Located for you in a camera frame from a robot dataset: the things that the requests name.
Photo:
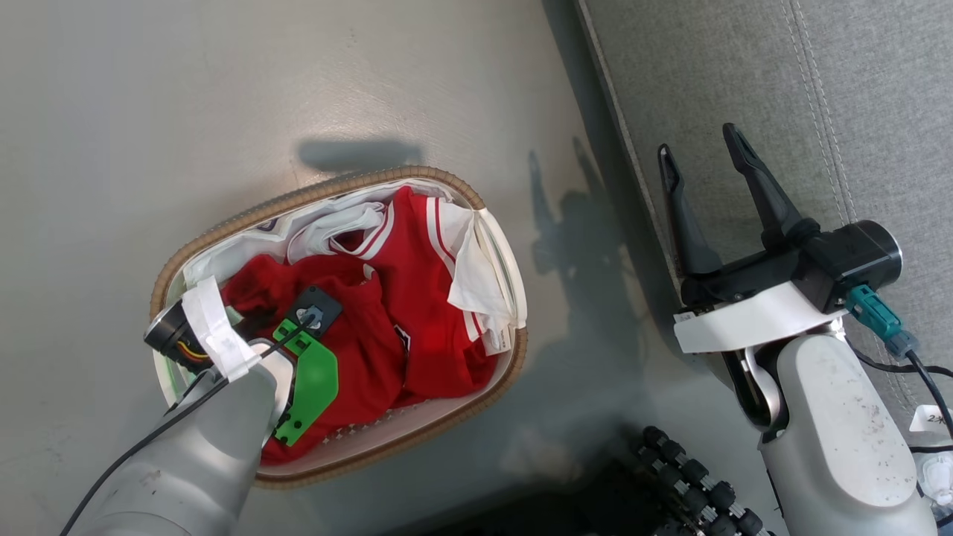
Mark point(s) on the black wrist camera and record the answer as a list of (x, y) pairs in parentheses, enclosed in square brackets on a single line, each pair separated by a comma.
[(856, 257), (170, 333)]

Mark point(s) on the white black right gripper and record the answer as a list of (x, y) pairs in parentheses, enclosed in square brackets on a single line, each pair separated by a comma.
[(752, 316)]

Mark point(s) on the white tape strip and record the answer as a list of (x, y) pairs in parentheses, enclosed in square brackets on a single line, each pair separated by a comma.
[(212, 324)]

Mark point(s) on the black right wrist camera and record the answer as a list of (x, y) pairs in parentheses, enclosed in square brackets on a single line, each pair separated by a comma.
[(856, 257)]

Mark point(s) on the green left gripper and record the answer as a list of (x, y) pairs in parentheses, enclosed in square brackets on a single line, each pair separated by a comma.
[(313, 376)]

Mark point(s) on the small white paper label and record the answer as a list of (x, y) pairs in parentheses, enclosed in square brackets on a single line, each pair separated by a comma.
[(929, 419)]

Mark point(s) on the red jersey with white trim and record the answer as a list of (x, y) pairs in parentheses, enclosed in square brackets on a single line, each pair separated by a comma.
[(406, 260)]

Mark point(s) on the woven rim white laundry basket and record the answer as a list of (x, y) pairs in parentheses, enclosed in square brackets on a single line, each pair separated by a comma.
[(417, 435)]

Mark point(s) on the white plastic connector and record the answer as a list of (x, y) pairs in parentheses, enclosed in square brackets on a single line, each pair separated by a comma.
[(939, 476)]

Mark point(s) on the red basketball shorts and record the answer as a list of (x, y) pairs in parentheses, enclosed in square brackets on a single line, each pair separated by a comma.
[(357, 357)]

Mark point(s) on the white garment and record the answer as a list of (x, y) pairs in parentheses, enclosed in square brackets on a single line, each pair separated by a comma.
[(327, 227)]

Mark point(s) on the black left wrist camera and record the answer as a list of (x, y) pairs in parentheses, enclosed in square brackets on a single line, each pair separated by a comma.
[(170, 333)]

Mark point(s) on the grey fabric sofa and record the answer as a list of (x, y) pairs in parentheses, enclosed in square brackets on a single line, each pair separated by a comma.
[(707, 82)]

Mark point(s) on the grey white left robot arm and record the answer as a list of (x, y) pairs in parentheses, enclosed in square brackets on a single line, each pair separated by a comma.
[(186, 461)]

